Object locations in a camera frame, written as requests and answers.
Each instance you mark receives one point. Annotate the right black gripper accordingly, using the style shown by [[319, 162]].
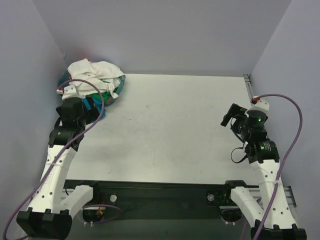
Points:
[[235, 116]]

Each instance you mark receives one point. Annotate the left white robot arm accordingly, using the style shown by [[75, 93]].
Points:
[[49, 216]]

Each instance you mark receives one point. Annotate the translucent teal plastic basket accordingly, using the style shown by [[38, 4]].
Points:
[[121, 85]]

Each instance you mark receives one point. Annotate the aluminium table edge rail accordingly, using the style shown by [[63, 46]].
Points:
[[248, 86]]

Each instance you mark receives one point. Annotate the blue t-shirt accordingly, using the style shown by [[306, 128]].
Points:
[[94, 106]]

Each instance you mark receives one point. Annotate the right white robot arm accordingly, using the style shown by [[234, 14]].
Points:
[[272, 219]]

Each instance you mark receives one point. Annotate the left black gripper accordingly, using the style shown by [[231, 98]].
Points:
[[92, 110]]

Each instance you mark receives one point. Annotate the white t-shirt with red print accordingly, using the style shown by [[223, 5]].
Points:
[[103, 75]]

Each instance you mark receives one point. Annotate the green t-shirt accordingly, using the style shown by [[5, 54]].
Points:
[[101, 97]]

